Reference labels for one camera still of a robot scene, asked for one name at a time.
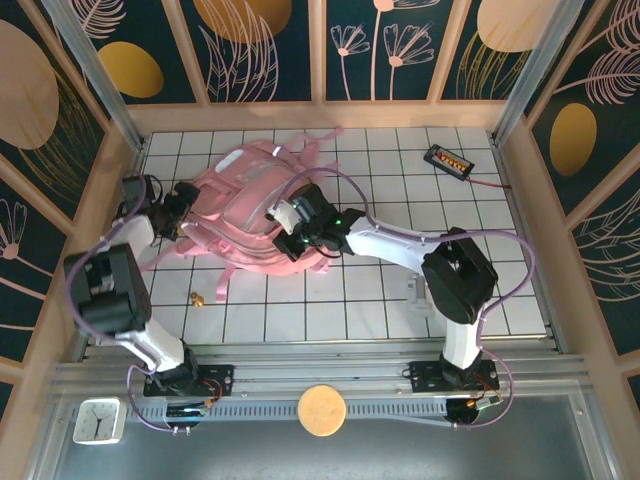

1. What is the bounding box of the pink student backpack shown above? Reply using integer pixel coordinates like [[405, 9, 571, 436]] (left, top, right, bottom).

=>
[[139, 125, 346, 305]]

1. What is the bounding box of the small white stand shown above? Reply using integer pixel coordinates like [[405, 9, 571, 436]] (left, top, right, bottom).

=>
[[405, 273, 432, 311]]

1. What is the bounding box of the round wooden disc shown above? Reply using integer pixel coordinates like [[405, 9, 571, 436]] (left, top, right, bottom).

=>
[[297, 384, 347, 438]]

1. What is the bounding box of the white alarm clock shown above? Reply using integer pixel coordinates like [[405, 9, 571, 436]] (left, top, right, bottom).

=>
[[72, 397, 128, 446]]

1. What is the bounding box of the aluminium corner post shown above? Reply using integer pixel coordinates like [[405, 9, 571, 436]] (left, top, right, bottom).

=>
[[492, 0, 584, 146], [40, 0, 147, 152]]

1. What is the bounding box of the aluminium mounting rail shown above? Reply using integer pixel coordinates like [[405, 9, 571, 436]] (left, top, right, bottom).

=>
[[49, 352, 586, 401]]

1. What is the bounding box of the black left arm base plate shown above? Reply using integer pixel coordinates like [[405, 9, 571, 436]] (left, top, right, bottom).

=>
[[143, 364, 235, 397]]

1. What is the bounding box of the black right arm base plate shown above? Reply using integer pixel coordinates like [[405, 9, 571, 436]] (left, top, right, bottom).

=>
[[409, 360, 500, 394]]

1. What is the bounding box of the grey slotted cable duct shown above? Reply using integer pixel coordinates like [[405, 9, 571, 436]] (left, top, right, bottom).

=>
[[124, 399, 451, 421]]

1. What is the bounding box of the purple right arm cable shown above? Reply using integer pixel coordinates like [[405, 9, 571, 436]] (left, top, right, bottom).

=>
[[273, 167, 537, 431]]

